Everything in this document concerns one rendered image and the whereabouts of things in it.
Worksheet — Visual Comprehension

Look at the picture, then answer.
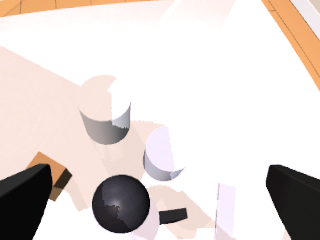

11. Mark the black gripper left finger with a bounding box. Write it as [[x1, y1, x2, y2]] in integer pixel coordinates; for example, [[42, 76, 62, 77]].
[[0, 164, 53, 240]]

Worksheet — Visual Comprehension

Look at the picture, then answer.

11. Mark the french press plunger with black knob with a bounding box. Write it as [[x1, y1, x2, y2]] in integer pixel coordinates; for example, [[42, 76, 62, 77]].
[[87, 175, 188, 240]]

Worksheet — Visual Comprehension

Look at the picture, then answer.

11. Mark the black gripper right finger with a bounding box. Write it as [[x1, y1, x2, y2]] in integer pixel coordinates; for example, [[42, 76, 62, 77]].
[[265, 164, 320, 240]]

